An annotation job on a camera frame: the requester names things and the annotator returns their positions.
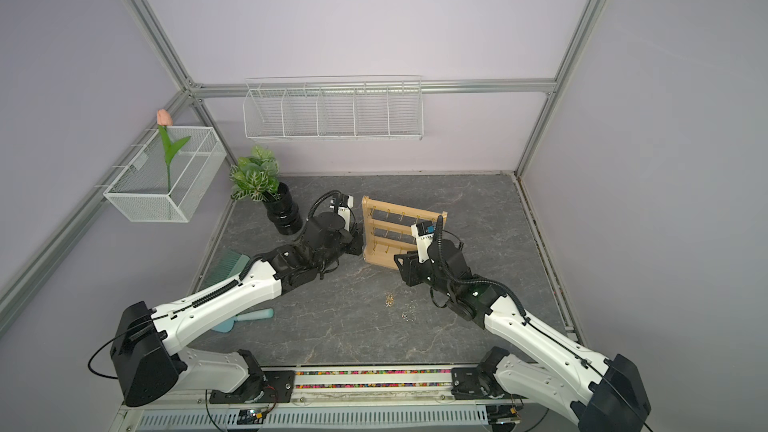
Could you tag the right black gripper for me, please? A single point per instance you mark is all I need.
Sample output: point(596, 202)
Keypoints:
point(409, 268)

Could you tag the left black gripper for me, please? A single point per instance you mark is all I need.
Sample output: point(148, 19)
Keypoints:
point(356, 247)

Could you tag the wooden jewelry display stand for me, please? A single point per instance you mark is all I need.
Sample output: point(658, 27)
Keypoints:
point(388, 230)

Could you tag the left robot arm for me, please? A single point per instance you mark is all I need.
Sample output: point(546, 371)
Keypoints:
point(151, 352)

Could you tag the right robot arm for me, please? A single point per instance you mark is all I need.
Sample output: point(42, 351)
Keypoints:
point(594, 392)

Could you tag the black plant pot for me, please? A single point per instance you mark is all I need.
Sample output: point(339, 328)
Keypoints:
point(283, 212)

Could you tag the green artificial potted plant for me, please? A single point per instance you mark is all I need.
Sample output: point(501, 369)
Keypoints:
point(255, 176)

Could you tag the teal dustpan brush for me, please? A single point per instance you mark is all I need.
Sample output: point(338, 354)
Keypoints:
point(231, 264)

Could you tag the pink artificial tulip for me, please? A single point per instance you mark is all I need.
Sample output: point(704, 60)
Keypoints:
point(170, 147)

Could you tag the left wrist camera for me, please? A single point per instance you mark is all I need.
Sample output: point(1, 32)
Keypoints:
point(342, 205)

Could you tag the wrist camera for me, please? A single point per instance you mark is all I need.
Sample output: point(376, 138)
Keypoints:
point(342, 205)
point(423, 233)

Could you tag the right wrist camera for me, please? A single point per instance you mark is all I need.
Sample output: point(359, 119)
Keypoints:
point(423, 233)

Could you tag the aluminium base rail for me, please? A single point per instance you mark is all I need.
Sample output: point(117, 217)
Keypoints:
point(384, 379)

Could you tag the white wire wall shelf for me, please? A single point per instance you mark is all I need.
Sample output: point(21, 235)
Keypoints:
point(351, 107)

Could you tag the white mesh wall basket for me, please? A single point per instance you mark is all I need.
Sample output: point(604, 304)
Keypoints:
point(139, 191)

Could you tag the white cable duct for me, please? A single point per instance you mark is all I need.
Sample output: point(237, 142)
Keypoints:
point(330, 418)

